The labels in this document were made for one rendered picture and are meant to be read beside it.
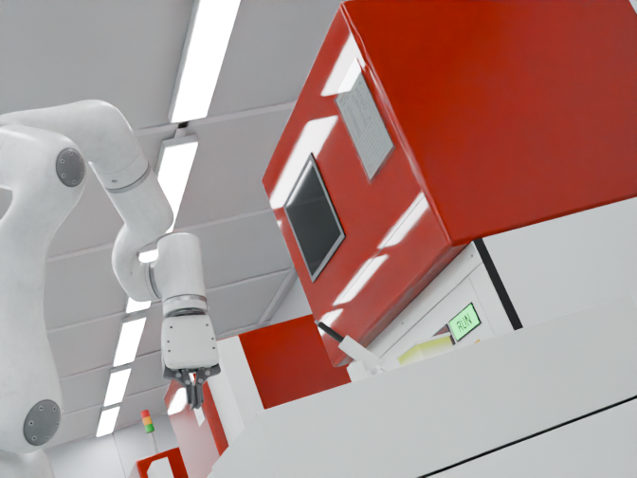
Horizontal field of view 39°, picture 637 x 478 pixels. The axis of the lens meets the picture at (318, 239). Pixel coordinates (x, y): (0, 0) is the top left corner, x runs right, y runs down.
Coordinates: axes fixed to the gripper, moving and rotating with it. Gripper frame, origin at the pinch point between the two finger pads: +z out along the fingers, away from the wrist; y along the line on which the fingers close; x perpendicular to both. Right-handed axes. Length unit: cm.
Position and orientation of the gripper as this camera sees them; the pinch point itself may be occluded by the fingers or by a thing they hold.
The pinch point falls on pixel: (194, 396)
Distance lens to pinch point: 170.6
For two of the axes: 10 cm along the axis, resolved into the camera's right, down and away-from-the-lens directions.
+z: 1.5, 9.1, -3.9
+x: 2.7, -4.2, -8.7
